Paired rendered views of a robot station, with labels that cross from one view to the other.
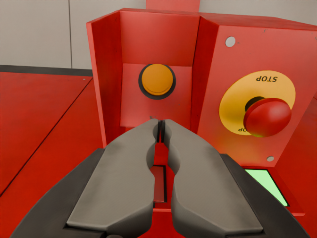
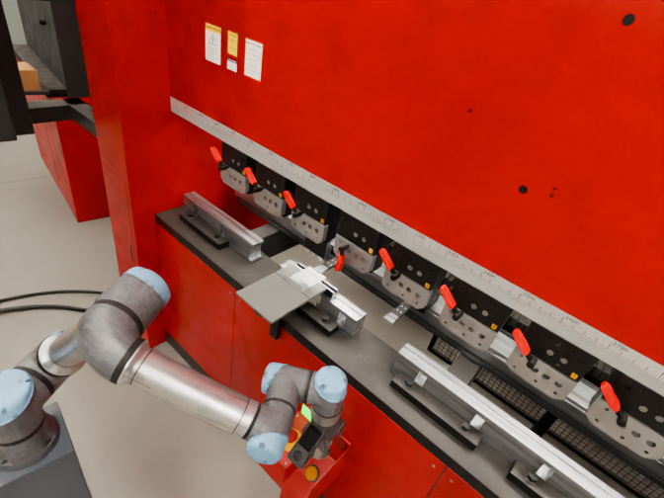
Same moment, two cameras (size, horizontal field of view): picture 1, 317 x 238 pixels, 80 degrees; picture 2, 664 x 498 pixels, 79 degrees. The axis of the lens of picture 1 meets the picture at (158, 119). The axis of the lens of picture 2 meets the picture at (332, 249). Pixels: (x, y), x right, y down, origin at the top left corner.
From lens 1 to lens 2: 112 cm
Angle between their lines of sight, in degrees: 31
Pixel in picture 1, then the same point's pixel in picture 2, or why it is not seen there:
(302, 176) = not seen: hidden behind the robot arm
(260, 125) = (293, 435)
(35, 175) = (419, 482)
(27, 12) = not seen: outside the picture
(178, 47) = (296, 478)
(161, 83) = (310, 470)
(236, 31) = (283, 464)
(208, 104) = not seen: hidden behind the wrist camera
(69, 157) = (401, 479)
